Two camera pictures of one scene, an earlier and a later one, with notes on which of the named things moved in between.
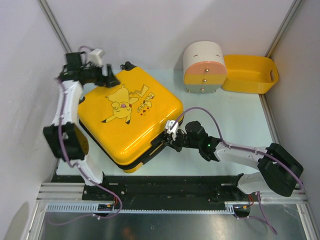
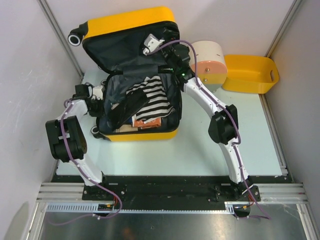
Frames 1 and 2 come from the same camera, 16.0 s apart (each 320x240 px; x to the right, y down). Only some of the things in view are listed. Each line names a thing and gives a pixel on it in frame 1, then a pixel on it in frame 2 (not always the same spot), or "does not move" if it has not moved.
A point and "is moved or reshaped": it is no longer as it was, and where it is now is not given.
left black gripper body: x=95 y=75 → x=96 y=110
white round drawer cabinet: x=204 y=66 does not move
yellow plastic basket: x=249 y=74 does not move
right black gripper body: x=180 y=141 → x=167 y=53
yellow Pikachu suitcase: x=126 y=124 is moved or reshaped
